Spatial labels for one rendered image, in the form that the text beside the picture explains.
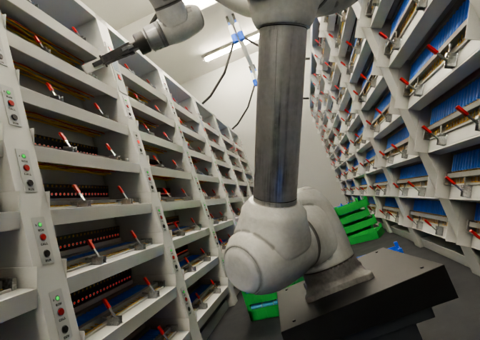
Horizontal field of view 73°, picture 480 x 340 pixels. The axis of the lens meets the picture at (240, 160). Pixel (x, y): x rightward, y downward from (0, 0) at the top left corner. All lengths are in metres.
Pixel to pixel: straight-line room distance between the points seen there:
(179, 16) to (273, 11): 0.57
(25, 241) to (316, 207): 0.73
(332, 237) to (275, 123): 0.36
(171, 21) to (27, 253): 0.80
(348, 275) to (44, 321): 0.74
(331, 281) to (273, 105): 0.48
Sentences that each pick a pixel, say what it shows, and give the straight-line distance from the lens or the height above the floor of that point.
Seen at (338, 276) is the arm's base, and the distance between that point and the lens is 0.91.
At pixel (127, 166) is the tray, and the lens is 1.50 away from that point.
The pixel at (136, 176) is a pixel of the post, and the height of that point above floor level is 0.85.
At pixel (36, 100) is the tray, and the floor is 1.06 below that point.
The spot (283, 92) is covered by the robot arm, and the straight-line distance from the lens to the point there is 0.68.
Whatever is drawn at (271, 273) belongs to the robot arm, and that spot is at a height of 0.38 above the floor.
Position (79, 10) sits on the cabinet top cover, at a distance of 1.89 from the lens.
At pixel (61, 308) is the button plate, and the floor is 0.45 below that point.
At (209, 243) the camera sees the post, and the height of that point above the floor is 0.41.
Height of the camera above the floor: 0.51
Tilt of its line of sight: 9 degrees up
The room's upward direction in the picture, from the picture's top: 20 degrees counter-clockwise
